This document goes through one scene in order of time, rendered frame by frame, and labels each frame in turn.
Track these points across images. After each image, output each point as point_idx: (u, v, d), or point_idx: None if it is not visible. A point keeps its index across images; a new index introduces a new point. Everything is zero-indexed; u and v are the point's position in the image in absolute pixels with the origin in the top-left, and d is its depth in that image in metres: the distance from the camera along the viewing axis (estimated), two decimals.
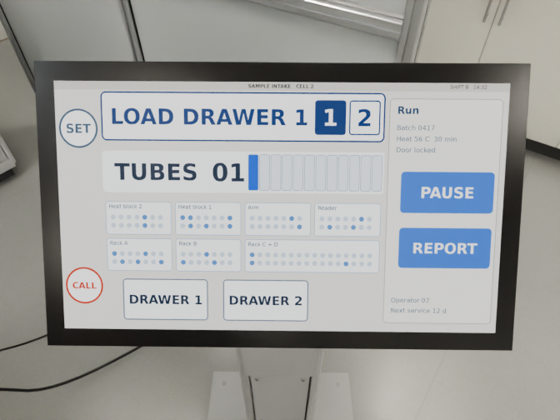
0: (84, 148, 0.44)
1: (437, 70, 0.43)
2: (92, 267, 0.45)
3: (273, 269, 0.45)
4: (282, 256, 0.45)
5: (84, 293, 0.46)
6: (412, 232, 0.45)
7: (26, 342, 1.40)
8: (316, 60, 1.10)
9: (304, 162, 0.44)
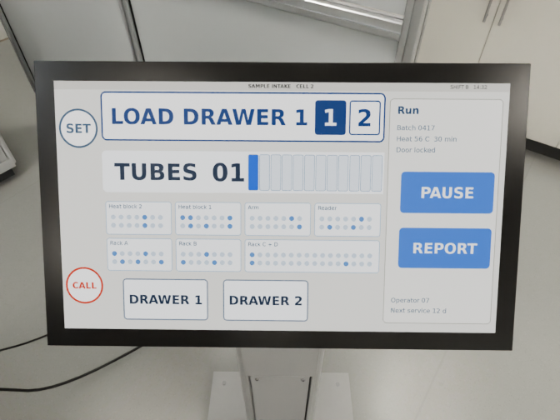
0: (84, 148, 0.44)
1: (437, 70, 0.43)
2: (92, 267, 0.45)
3: (273, 269, 0.45)
4: (282, 256, 0.45)
5: (84, 293, 0.46)
6: (412, 232, 0.45)
7: (26, 342, 1.40)
8: (316, 60, 1.10)
9: (304, 162, 0.44)
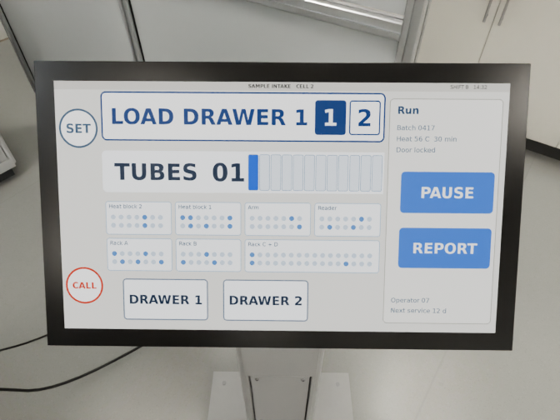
0: (84, 148, 0.44)
1: (437, 70, 0.43)
2: (92, 267, 0.45)
3: (273, 269, 0.45)
4: (282, 256, 0.45)
5: (84, 293, 0.46)
6: (412, 232, 0.45)
7: (26, 342, 1.40)
8: (316, 60, 1.10)
9: (304, 162, 0.44)
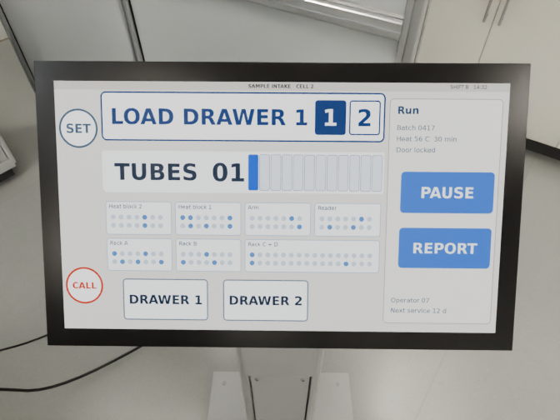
0: (84, 148, 0.44)
1: (437, 70, 0.43)
2: (92, 267, 0.45)
3: (273, 269, 0.45)
4: (282, 256, 0.45)
5: (84, 293, 0.46)
6: (412, 232, 0.45)
7: (26, 342, 1.40)
8: (316, 60, 1.10)
9: (304, 162, 0.44)
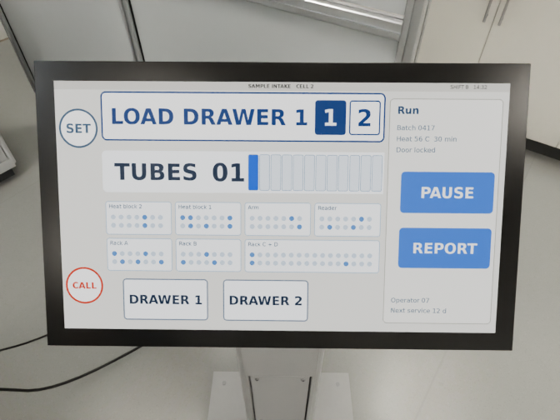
0: (84, 148, 0.44)
1: (437, 70, 0.43)
2: (92, 267, 0.45)
3: (273, 269, 0.45)
4: (282, 256, 0.45)
5: (84, 293, 0.46)
6: (412, 232, 0.45)
7: (26, 342, 1.40)
8: (316, 60, 1.10)
9: (304, 162, 0.44)
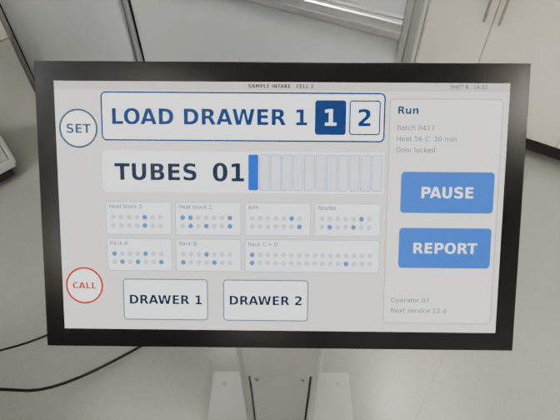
0: (84, 148, 0.44)
1: (437, 70, 0.43)
2: (92, 267, 0.45)
3: (273, 269, 0.45)
4: (282, 256, 0.45)
5: (84, 293, 0.46)
6: (412, 232, 0.45)
7: (26, 342, 1.40)
8: (316, 60, 1.10)
9: (304, 162, 0.44)
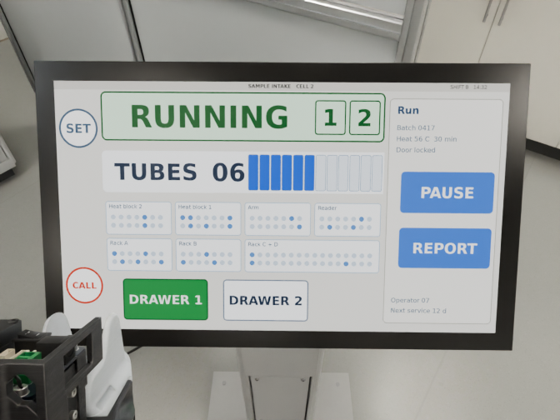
0: (84, 148, 0.44)
1: (437, 70, 0.43)
2: (92, 267, 0.45)
3: (273, 269, 0.45)
4: (282, 256, 0.45)
5: (84, 293, 0.46)
6: (412, 232, 0.45)
7: None
8: (316, 60, 1.10)
9: (304, 162, 0.44)
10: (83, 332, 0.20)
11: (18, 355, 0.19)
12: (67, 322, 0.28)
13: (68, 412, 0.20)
